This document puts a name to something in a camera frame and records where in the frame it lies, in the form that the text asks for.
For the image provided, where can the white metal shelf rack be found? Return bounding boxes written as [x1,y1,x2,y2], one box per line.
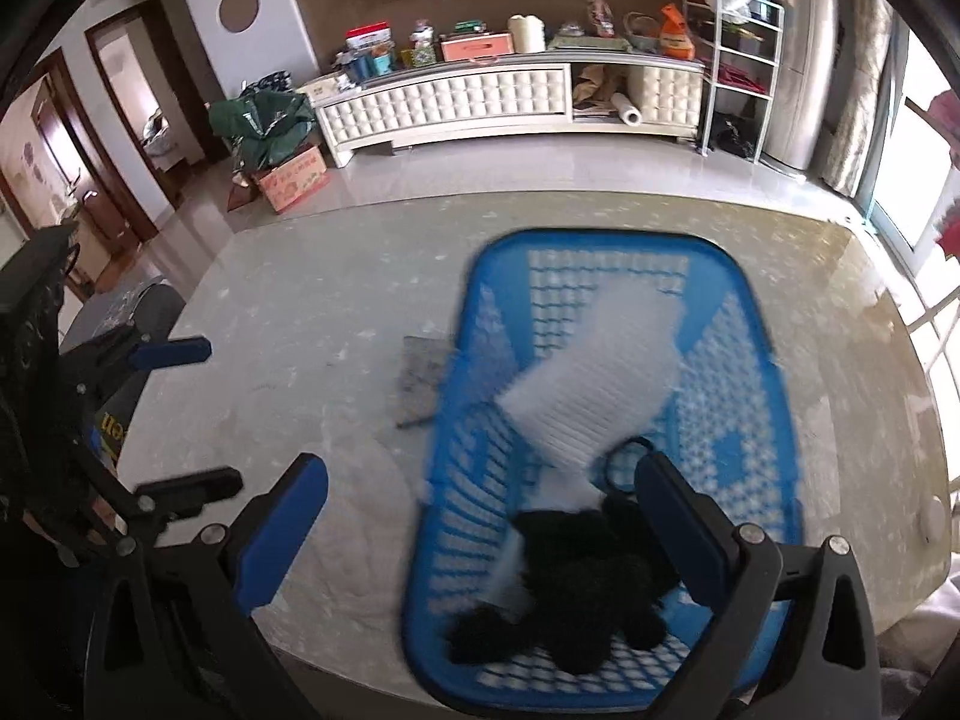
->
[682,0,786,164]

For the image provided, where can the pink drawer box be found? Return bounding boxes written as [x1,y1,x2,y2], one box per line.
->
[441,32,514,62]

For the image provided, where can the black soft gloves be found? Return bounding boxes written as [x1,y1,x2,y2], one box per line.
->
[446,496,680,676]

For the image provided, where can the blue plastic laundry basket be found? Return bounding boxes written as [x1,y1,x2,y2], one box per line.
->
[400,227,806,715]

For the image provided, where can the white foam wrap sheet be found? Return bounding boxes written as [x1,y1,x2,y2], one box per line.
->
[496,277,685,512]

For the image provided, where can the orange snack bag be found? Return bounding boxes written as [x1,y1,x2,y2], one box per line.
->
[659,4,697,62]

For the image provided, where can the grey cloth square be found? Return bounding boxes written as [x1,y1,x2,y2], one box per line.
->
[394,337,454,429]

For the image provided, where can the white paper towel roll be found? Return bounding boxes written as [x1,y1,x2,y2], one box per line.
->
[610,93,643,128]

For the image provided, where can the white standing air conditioner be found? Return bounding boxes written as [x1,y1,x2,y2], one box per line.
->
[761,0,838,174]

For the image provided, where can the beige curtain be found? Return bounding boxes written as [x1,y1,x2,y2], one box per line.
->
[812,0,903,200]

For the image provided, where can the green plastic bag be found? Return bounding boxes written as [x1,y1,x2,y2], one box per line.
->
[208,88,317,174]

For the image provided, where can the black hair tie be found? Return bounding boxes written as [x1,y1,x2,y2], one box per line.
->
[595,434,656,496]

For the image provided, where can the orange cardboard box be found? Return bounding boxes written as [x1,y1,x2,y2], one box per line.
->
[254,145,329,213]

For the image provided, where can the white tufted tv cabinet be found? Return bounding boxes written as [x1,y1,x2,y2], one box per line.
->
[304,50,704,167]

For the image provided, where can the white plastic jug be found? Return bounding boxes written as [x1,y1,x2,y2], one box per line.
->
[508,15,547,54]

